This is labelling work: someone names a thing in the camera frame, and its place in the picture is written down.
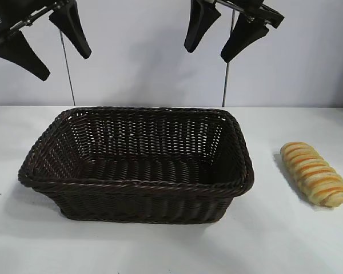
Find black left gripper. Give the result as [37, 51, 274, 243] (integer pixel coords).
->
[0, 0, 93, 82]

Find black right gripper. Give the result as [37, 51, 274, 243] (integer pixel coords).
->
[183, 0, 285, 62]

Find long striped bread loaf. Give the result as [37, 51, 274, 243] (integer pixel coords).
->
[280, 142, 343, 208]

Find dark brown woven basket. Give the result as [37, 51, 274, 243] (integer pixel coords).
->
[17, 106, 256, 225]

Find thin metal rod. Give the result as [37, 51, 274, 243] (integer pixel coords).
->
[222, 7, 236, 107]
[59, 30, 76, 104]

